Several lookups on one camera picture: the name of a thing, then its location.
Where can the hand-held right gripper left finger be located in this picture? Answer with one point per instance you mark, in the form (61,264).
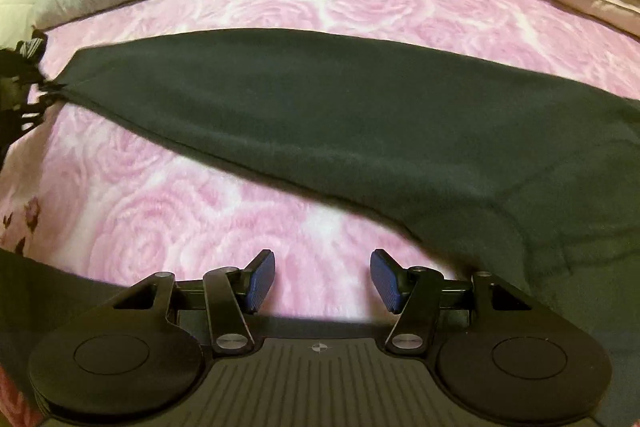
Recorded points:
(261,279)

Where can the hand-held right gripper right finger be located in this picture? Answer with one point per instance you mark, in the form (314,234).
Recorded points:
(385,279)

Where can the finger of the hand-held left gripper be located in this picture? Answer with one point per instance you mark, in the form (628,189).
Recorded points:
(32,47)
(30,114)

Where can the dark grey fleece garment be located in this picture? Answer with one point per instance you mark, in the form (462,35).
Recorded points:
(350,122)

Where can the pink floral bed sheet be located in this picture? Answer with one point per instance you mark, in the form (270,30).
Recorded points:
(25,219)

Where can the pink rose pattern blanket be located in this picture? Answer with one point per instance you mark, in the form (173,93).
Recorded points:
(150,207)

